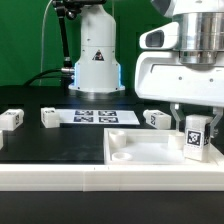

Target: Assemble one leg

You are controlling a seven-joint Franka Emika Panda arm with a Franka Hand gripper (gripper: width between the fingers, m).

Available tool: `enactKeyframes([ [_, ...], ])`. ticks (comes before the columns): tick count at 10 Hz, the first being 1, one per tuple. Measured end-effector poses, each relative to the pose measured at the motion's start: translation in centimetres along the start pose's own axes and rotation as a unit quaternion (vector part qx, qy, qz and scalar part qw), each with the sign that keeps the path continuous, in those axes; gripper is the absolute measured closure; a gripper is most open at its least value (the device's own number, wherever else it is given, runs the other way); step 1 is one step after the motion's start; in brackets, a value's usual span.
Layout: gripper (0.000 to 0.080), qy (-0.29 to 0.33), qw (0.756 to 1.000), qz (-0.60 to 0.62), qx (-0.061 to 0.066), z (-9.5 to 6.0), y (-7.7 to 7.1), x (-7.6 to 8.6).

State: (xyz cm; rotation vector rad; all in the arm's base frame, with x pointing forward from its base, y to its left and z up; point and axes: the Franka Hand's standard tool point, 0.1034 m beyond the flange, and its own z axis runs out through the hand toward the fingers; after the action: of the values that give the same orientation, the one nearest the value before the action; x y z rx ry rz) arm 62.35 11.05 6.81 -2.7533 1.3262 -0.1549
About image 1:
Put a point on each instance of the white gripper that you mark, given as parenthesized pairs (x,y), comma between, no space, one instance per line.
(159,75)

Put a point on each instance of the white square table top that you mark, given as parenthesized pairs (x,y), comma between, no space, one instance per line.
(149,147)

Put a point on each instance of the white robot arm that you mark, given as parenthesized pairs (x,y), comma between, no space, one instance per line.
(181,62)

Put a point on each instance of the white U-shaped obstacle fence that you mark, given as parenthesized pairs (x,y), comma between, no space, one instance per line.
(111,177)

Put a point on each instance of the white sheet with tags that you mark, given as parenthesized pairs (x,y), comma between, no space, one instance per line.
(111,117)

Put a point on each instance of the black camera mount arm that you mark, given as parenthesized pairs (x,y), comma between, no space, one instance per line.
(70,9)

